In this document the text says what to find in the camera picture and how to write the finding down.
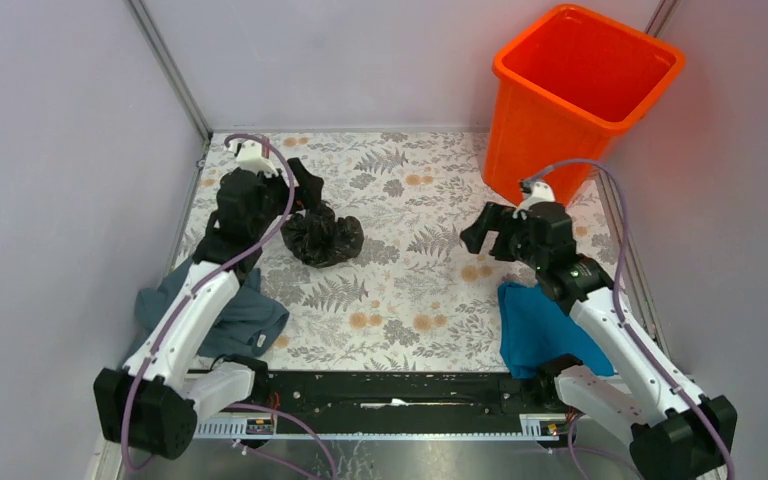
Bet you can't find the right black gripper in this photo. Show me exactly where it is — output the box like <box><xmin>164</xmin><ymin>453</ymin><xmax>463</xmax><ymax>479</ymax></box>
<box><xmin>459</xmin><ymin>201</ymin><xmax>546</xmax><ymax>271</ymax></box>

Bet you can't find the black trash bag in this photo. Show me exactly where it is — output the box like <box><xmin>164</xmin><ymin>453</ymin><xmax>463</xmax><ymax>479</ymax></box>
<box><xmin>281</xmin><ymin>202</ymin><xmax>365</xmax><ymax>268</ymax></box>

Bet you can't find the orange plastic trash bin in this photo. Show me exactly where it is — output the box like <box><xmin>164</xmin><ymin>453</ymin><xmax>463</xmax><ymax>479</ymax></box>
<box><xmin>481</xmin><ymin>4</ymin><xmax>685</xmax><ymax>203</ymax></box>

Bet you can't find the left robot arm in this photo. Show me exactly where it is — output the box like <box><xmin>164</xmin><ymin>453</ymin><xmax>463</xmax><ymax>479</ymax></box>
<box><xmin>93</xmin><ymin>158</ymin><xmax>324</xmax><ymax>459</ymax></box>

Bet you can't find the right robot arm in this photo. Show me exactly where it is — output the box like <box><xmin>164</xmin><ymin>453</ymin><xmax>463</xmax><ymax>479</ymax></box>
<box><xmin>460</xmin><ymin>201</ymin><xmax>737</xmax><ymax>479</ymax></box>

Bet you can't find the bright blue cloth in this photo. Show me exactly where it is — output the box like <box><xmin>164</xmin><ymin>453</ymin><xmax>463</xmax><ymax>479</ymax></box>
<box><xmin>497</xmin><ymin>282</ymin><xmax>615</xmax><ymax>379</ymax></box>

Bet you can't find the floral patterned mat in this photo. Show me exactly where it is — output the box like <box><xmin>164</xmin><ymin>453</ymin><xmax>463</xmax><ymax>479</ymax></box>
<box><xmin>173</xmin><ymin>131</ymin><xmax>637</xmax><ymax>374</ymax></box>

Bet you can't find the grey-blue cloth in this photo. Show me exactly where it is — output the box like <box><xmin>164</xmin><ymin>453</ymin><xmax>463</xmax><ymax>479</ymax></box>
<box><xmin>134</xmin><ymin>258</ymin><xmax>289</xmax><ymax>358</ymax></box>

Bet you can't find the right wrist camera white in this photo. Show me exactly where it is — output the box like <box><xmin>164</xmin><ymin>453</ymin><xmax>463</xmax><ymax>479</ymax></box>
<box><xmin>517</xmin><ymin>180</ymin><xmax>556</xmax><ymax>211</ymax></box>

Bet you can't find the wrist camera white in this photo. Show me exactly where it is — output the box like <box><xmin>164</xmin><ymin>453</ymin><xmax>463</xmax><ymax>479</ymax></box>
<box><xmin>230</xmin><ymin>140</ymin><xmax>279</xmax><ymax>178</ymax></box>
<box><xmin>517</xmin><ymin>180</ymin><xmax>556</xmax><ymax>211</ymax></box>

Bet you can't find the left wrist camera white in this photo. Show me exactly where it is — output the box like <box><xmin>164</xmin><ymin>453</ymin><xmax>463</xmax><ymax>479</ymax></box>
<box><xmin>230</xmin><ymin>140</ymin><xmax>279</xmax><ymax>178</ymax></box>

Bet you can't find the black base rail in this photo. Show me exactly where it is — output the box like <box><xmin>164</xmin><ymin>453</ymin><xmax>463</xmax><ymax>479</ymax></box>
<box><xmin>247</xmin><ymin>371</ymin><xmax>567</xmax><ymax>422</ymax></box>

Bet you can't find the slotted metal cable duct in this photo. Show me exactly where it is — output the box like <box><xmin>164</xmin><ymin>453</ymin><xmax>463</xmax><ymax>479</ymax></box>
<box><xmin>194</xmin><ymin>408</ymin><xmax>567</xmax><ymax>442</ymax></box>

